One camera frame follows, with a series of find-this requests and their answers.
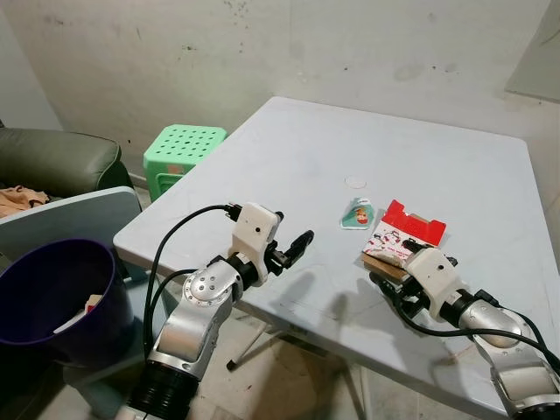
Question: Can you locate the red white snack box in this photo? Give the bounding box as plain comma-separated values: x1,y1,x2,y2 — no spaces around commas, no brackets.
361,199,447,283

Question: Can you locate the white red trash piece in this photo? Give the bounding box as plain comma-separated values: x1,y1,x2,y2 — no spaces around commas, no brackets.
54,295,102,335

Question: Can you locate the dark purple rubbish bin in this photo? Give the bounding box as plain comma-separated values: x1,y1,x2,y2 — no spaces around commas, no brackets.
0,238,137,368

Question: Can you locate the teal triangular snack wrapper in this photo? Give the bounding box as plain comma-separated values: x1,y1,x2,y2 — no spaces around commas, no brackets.
339,197,377,232

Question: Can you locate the green plastic stool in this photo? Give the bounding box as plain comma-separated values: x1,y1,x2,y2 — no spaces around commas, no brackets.
143,124,227,202

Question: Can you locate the dark green sofa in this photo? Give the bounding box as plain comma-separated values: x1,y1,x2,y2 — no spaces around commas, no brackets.
0,128,134,207

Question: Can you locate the brown crumpled cloth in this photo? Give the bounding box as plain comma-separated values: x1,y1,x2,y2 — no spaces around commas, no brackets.
0,185,49,215

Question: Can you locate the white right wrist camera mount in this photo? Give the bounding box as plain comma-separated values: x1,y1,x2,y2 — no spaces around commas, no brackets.
404,248,465,319

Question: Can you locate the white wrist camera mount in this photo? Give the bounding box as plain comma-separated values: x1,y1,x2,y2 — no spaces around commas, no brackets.
229,202,283,263
404,248,465,319

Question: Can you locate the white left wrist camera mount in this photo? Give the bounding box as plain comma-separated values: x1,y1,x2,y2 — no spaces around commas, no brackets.
229,202,283,263

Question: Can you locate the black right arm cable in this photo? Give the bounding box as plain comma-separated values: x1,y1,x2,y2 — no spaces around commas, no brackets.
394,293,560,373

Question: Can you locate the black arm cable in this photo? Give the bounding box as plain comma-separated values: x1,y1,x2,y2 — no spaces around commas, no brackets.
394,293,560,373
143,204,242,360

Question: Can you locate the grey table leg frame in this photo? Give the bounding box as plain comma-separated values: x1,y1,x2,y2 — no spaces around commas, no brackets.
227,328,294,370

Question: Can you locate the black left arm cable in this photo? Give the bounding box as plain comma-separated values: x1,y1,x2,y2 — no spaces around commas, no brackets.
143,204,242,360

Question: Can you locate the grey wall panel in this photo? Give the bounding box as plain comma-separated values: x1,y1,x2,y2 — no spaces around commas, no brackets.
505,0,560,103

